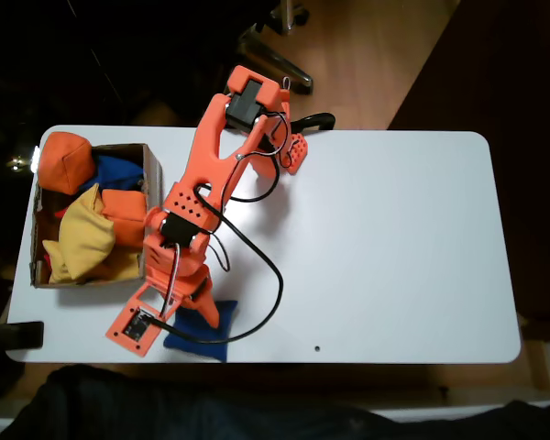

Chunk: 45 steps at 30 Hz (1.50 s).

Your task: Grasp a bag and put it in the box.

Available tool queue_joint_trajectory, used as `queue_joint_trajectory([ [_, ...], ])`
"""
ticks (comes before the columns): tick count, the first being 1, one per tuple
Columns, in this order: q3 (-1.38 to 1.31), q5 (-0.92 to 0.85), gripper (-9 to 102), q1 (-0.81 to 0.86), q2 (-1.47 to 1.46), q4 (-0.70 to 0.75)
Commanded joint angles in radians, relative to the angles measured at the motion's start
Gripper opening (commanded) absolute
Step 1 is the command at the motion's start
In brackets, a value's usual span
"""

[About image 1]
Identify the white servo wire bundle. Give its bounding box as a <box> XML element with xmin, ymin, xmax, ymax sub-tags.
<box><xmin>159</xmin><ymin>242</ymin><xmax>183</xmax><ymax>318</ymax></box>

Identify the large orange bean bag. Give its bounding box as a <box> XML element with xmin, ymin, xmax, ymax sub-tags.
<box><xmin>37</xmin><ymin>131</ymin><xmax>97</xmax><ymax>196</ymax></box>

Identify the cardboard box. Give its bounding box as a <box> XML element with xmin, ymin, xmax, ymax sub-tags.
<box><xmin>29</xmin><ymin>142</ymin><xmax>164</xmax><ymax>290</ymax></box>

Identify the small orange bean bag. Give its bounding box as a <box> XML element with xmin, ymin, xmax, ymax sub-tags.
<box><xmin>100</xmin><ymin>188</ymin><xmax>149</xmax><ymax>249</ymax></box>

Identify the black table clamp block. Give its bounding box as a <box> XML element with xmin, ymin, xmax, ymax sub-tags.
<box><xmin>0</xmin><ymin>320</ymin><xmax>45</xmax><ymax>352</ymax></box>

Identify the shiny metal fixture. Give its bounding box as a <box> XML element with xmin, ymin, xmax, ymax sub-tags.
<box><xmin>6</xmin><ymin>145</ymin><xmax>41</xmax><ymax>173</ymax></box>

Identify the flat yellow bean bag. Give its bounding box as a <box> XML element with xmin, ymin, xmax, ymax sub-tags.
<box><xmin>42</xmin><ymin>238</ymin><xmax>144</xmax><ymax>284</ymax></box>

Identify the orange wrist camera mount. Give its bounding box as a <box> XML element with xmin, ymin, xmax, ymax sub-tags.
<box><xmin>104</xmin><ymin>281</ymin><xmax>175</xmax><ymax>358</ymax></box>

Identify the office chair base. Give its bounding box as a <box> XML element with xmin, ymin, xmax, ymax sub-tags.
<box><xmin>236</xmin><ymin>0</ymin><xmax>315</xmax><ymax>95</ymax></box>

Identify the large yellow bean bag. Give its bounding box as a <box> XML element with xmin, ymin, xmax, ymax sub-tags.
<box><xmin>58</xmin><ymin>182</ymin><xmax>116</xmax><ymax>281</ymax></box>

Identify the blue bean bag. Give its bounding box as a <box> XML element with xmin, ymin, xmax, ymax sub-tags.
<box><xmin>163</xmin><ymin>300</ymin><xmax>238</xmax><ymax>363</ymax></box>
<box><xmin>75</xmin><ymin>154</ymin><xmax>146</xmax><ymax>196</ymax></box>

